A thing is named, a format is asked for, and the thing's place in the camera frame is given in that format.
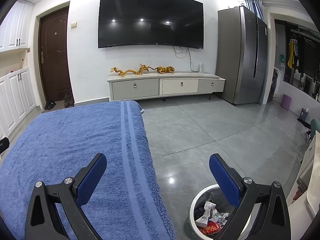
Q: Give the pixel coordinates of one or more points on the purple small bin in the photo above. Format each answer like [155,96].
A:
[286,101]

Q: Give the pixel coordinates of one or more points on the dark shoes by door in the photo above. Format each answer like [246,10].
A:
[67,102]

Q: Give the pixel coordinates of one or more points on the white shoe cabinet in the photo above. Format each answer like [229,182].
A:
[17,98]

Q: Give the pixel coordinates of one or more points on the hanging yellow clothes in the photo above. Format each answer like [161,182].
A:
[293,53]

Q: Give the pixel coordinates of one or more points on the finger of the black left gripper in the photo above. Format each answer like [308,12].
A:
[4,144]

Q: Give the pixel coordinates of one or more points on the golden dragon figurine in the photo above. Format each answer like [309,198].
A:
[142,68]

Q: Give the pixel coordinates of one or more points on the white printed paper wrapper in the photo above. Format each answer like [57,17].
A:
[207,213]

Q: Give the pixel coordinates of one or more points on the red snack bag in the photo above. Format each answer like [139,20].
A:
[211,228]

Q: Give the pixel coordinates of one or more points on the white grey tv cabinet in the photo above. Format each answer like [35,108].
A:
[154,85]

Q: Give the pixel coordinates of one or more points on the white round trash bin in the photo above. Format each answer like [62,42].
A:
[212,194]

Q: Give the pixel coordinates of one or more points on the wall-mounted black television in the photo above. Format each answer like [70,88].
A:
[144,22]

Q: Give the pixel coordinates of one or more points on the dark brown entrance door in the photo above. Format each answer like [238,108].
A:
[53,58]

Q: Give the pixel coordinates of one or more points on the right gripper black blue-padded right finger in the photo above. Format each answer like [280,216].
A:
[272,220]

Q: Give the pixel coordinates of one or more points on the golden tiger figurine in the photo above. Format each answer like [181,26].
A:
[164,70]

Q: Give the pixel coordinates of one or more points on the blue fluffy rug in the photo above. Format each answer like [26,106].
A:
[126,203]

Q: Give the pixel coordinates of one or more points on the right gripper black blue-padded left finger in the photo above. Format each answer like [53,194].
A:
[43,220]

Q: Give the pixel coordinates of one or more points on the beige wall switch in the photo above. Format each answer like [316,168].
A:
[73,25]

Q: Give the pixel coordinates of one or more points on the grey double-door refrigerator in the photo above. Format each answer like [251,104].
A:
[241,55]

